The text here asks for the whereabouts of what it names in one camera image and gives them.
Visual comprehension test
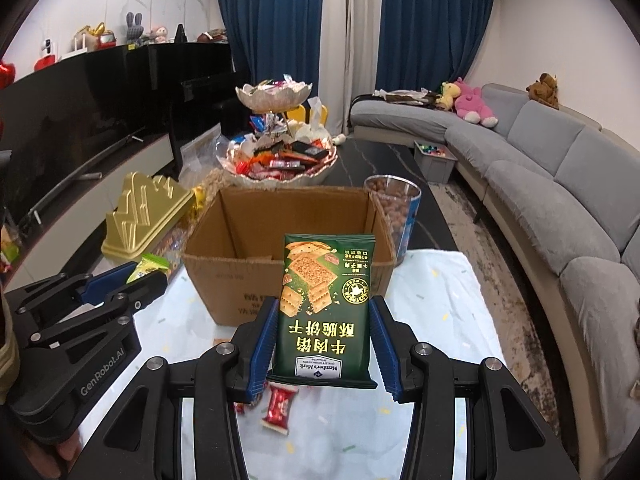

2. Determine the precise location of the red small snack packet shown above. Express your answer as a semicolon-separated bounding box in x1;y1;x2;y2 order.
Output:
260;382;298;436

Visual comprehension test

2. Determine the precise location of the grey sectional sofa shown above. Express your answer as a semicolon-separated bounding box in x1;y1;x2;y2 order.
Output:
348;84;639;479

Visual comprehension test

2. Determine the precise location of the blue curtain right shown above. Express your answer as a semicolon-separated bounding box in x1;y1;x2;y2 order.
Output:
375;0;494;91

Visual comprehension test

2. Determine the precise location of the red heart balloon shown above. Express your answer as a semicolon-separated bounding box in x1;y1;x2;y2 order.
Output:
0;61;16;90

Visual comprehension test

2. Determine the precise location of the white sheer curtain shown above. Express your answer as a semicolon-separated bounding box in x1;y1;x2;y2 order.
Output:
318;0;382;134

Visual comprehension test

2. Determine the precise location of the brown plush toy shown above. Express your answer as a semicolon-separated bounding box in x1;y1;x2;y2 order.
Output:
526;73;560;110

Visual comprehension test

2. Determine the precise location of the green cracker packet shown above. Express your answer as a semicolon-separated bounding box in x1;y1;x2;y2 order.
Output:
269;233;376;389

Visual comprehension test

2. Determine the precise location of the gold lid candy jar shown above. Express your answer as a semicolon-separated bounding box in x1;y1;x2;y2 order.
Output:
101;171;196;275

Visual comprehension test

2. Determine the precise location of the light patterned table cloth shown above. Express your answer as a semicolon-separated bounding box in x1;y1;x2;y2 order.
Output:
74;246;507;480

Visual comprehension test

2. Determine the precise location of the brown cardboard box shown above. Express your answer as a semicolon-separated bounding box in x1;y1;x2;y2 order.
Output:
182;186;396;326

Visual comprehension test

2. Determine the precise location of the blue curtain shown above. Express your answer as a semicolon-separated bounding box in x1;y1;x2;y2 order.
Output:
375;0;494;91
218;0;323;94

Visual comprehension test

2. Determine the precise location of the yellow plush toy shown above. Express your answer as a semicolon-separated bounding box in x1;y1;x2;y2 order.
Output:
435;82;461;112

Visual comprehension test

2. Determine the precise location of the pink plush toy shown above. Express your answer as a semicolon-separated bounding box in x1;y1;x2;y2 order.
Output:
454;78;498;128

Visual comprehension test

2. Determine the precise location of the white tv cabinet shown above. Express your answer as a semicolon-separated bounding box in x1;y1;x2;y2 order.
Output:
6;134;174;290

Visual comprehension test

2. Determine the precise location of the black television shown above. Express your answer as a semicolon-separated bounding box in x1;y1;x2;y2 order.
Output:
1;48;156;220

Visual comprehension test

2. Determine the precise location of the peanut bag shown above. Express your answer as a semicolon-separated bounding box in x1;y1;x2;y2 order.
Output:
178;124;231;203

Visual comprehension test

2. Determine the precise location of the clear nut canister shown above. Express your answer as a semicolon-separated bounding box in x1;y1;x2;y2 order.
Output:
364;174;422;263

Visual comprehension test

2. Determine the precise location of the green small candy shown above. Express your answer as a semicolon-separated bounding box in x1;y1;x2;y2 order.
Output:
126;254;171;284

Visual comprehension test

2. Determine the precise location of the grey knitted bunny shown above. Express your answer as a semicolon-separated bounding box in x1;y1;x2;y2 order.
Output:
126;12;144;44

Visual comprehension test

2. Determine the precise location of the grey toy bin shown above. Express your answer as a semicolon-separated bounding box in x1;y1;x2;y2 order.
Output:
413;141;458;184

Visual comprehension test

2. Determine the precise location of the white tiered snack stand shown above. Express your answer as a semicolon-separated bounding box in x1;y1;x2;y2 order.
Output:
215;74;344;188

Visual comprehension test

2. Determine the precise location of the blue curtain left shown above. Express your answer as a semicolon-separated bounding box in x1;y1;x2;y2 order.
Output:
218;0;323;94

